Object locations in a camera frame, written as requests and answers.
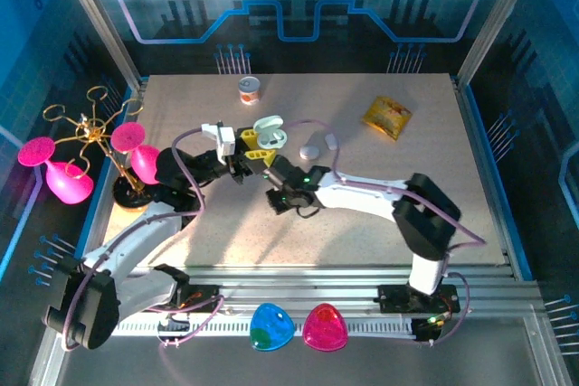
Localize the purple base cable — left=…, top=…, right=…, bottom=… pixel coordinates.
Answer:
left=147, top=293, right=225, bottom=386
left=415, top=270, right=471, bottom=346

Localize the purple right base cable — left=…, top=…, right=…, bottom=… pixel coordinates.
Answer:
left=415, top=270, right=471, bottom=346

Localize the small tin can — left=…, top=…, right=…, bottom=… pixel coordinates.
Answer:
left=238, top=77, right=262, bottom=108

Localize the white slotted cable duct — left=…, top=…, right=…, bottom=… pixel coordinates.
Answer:
left=71, top=315, right=453, bottom=337

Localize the yellow snack packet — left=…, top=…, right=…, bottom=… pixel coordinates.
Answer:
left=360, top=95, right=413, bottom=141

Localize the gold wire glass rack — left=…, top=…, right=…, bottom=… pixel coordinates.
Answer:
left=43, top=85, right=168, bottom=212

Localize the blue triangular button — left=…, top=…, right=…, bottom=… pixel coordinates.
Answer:
left=250, top=302, right=295, bottom=352

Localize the pink triangular button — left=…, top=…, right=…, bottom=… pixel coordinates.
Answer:
left=301, top=303, right=349, bottom=353

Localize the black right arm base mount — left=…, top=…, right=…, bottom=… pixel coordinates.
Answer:
left=377, top=284, right=458, bottom=315

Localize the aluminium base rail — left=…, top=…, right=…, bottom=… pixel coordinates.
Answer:
left=135, top=263, right=542, bottom=317

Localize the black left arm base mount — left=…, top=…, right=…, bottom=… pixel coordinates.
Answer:
left=138, top=284, right=223, bottom=315

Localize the pink plastic goblet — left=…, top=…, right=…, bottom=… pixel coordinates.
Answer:
left=109, top=121, right=164, bottom=186
left=16, top=137, right=95, bottom=205

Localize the aluminium frame post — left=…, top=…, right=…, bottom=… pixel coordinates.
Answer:
left=49, top=0, right=148, bottom=91
left=454, top=0, right=546, bottom=84

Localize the mint white earbud charging case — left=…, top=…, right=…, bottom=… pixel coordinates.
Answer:
left=252, top=114, right=290, bottom=151

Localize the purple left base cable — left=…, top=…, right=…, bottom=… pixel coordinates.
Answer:
left=147, top=293, right=225, bottom=386

